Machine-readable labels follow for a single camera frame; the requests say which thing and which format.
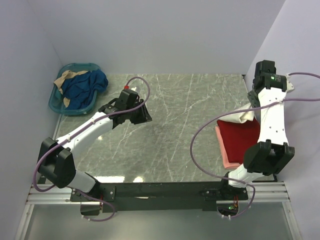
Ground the cream white t-shirt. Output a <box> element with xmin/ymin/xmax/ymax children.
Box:
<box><xmin>230</xmin><ymin>103</ymin><xmax>255</xmax><ymax>124</ymax></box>

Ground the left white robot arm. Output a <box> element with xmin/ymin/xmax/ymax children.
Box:
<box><xmin>35</xmin><ymin>86</ymin><xmax>152</xmax><ymax>201</ymax></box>

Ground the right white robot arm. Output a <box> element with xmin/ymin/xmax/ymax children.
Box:
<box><xmin>219</xmin><ymin>60</ymin><xmax>295</xmax><ymax>200</ymax></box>

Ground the blue t-shirt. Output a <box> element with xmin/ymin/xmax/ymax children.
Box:
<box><xmin>60</xmin><ymin>69</ymin><xmax>109</xmax><ymax>111</ymax></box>

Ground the tan t-shirt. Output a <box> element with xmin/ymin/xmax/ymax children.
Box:
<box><xmin>54</xmin><ymin>70</ymin><xmax>89</xmax><ymax>110</ymax></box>

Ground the folded red t-shirt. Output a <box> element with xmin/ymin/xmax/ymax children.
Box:
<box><xmin>215</xmin><ymin>118</ymin><xmax>260</xmax><ymax>169</ymax></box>

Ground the teal plastic laundry basket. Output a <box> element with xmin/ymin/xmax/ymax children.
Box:
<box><xmin>48</xmin><ymin>63</ymin><xmax>100</xmax><ymax>116</ymax></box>

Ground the folded pink t-shirt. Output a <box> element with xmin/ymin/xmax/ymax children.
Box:
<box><xmin>215</xmin><ymin>126</ymin><xmax>244</xmax><ymax>169</ymax></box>

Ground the black base beam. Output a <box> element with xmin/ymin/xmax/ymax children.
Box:
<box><xmin>69</xmin><ymin>182</ymin><xmax>251</xmax><ymax>216</ymax></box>

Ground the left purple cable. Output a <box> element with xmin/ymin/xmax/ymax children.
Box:
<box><xmin>33</xmin><ymin>76</ymin><xmax>151</xmax><ymax>223</ymax></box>

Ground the purple cable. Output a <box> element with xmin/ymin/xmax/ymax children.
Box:
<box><xmin>33</xmin><ymin>76</ymin><xmax>151</xmax><ymax>223</ymax></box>
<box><xmin>190</xmin><ymin>71</ymin><xmax>320</xmax><ymax>221</ymax></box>

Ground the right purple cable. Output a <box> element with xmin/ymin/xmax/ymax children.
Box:
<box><xmin>190</xmin><ymin>71</ymin><xmax>320</xmax><ymax>221</ymax></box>

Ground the aluminium rail frame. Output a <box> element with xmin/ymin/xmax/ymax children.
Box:
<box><xmin>13</xmin><ymin>159</ymin><xmax>303</xmax><ymax>240</ymax></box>

